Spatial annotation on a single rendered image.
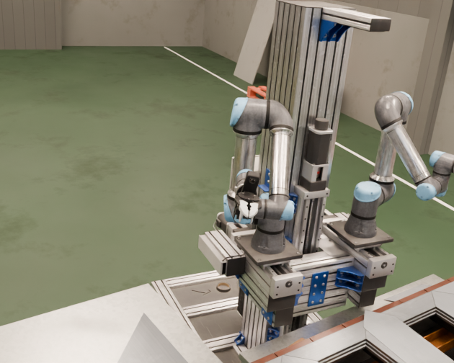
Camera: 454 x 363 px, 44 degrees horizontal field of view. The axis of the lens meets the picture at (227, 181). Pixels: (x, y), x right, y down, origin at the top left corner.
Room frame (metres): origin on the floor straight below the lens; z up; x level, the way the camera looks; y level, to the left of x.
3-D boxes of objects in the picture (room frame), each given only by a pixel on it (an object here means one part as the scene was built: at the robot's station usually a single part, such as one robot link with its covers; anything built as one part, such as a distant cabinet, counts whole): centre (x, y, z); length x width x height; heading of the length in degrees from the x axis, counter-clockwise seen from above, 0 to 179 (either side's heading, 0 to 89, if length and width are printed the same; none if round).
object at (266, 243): (2.15, -0.20, 1.09); 0.15 x 0.15 x 0.10
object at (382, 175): (2.48, -0.73, 1.41); 0.15 x 0.12 x 0.55; 142
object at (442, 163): (2.31, -0.94, 1.43); 0.11 x 0.08 x 0.09; 52
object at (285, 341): (2.18, -0.69, 0.66); 1.30 x 0.20 x 0.03; 126
